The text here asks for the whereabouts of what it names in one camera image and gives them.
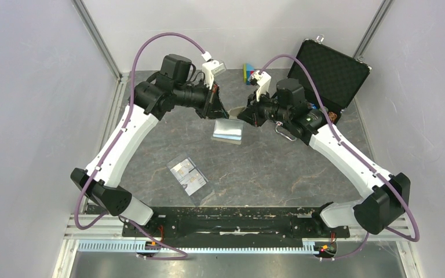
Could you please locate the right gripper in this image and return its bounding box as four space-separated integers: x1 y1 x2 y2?
238 88 291 127

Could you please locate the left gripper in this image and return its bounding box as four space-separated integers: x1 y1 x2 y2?
174 79 229 120

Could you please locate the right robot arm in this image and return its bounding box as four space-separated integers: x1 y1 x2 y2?
237 78 411 236

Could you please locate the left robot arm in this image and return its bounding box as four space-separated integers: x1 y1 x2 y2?
70 54 229 236

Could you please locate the upper credit card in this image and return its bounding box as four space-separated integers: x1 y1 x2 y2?
170 159 195 180

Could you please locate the credit card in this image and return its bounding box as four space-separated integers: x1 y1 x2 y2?
180 169 206 196
170 159 195 180

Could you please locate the lower credit card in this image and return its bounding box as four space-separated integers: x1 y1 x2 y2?
180 169 206 196

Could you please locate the clear plastic card sleeve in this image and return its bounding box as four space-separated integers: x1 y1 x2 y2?
166 153 215 207

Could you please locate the colourful toy block stack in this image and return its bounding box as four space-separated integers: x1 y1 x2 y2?
243 63 255 85

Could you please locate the black poker chip case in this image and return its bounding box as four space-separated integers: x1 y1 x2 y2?
273 39 371 142

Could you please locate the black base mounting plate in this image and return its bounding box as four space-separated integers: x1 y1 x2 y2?
143 207 350 248

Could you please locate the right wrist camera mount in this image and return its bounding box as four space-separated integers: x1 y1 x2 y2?
248 70 271 102

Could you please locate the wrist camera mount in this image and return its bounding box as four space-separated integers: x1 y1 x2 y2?
248 70 271 102
202 52 227 89

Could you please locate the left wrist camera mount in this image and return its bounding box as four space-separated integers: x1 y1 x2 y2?
202 52 227 89

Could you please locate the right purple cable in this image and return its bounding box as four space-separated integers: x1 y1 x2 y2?
258 53 420 262

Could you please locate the white slotted cable duct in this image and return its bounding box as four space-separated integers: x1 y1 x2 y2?
77 239 319 255

